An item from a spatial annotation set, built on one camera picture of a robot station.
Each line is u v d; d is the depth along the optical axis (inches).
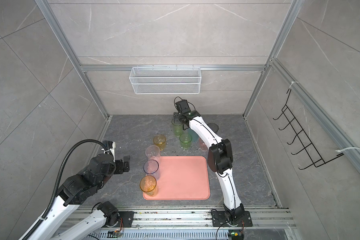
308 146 24.7
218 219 28.7
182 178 34.2
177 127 41.3
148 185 32.9
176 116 34.1
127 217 28.8
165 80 39.3
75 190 16.9
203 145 24.8
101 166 19.1
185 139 40.7
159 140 39.7
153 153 32.9
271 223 29.6
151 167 32.0
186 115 27.5
